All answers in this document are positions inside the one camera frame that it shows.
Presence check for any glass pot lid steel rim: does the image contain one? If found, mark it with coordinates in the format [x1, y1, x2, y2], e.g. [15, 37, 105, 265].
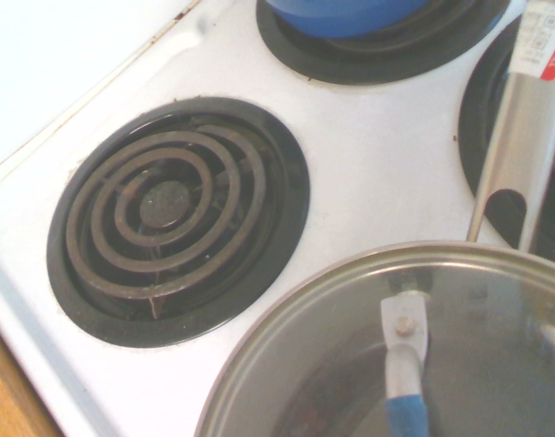
[195, 240, 555, 437]

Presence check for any dark grey metal pot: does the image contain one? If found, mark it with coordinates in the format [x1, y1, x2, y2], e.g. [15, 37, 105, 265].
[465, 0, 555, 254]

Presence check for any black electric coil burner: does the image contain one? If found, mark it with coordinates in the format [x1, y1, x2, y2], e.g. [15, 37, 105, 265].
[255, 0, 511, 86]
[458, 13, 555, 256]
[45, 96, 312, 350]

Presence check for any white electric stove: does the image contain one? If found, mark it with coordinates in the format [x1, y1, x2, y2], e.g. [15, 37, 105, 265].
[0, 0, 555, 437]

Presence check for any blue kettle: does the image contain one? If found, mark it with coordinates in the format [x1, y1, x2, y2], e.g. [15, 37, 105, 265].
[263, 0, 437, 40]

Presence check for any large wooden cutting board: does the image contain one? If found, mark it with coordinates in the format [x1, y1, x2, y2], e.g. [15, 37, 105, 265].
[0, 318, 45, 437]

